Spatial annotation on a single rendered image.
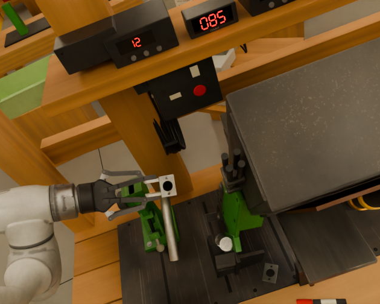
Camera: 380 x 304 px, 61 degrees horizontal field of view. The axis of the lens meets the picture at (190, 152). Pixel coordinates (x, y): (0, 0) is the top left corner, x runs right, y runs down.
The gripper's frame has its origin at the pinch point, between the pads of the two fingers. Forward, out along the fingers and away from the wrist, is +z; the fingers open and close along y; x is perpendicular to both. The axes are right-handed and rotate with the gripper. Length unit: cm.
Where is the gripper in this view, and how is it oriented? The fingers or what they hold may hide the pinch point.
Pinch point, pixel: (158, 186)
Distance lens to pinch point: 87.2
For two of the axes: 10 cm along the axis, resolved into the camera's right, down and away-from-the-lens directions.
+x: -2.7, 0.5, 9.6
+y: -1.4, -9.9, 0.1
